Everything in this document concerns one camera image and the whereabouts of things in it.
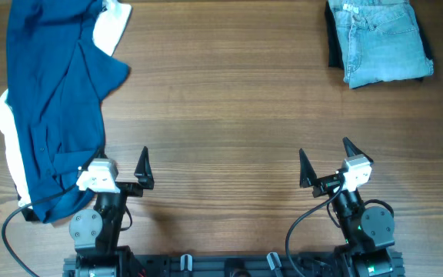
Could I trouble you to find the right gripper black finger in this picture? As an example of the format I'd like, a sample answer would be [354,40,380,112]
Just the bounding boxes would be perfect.
[342,137,374,163]
[299,149,317,188]

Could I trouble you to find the dark blue polo shirt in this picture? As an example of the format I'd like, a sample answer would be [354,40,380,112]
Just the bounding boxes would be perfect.
[6,0,129,223]

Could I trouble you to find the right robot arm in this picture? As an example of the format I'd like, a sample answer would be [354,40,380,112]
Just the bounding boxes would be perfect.
[299,138,395,276]

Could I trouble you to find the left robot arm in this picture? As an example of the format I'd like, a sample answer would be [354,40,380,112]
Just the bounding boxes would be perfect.
[62,147,155,277]

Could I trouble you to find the black folded garment under jeans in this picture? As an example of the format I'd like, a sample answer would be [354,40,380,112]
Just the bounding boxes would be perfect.
[324,2,435,90]

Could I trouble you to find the light blue denim jeans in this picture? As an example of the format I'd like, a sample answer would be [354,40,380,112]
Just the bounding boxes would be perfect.
[328,0,435,90]

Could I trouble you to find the white shirt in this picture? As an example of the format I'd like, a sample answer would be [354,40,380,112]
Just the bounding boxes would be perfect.
[0,0,132,207]

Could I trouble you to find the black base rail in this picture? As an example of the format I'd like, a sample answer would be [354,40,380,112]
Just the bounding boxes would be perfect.
[62,252,405,277]

